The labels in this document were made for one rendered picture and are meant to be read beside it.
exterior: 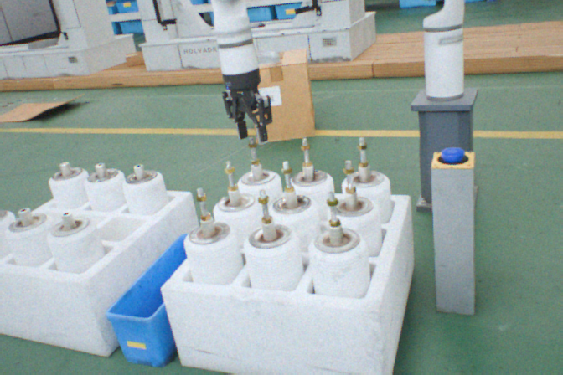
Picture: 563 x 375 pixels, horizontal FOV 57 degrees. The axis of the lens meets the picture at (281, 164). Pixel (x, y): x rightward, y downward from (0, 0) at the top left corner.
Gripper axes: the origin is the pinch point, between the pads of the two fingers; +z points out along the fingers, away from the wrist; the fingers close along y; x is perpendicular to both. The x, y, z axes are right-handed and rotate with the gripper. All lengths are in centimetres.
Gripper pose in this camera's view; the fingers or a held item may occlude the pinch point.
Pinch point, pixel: (252, 135)
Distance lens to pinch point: 110.5
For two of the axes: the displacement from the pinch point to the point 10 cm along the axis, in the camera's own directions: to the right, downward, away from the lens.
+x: 7.5, -3.6, 5.6
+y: 6.4, 2.0, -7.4
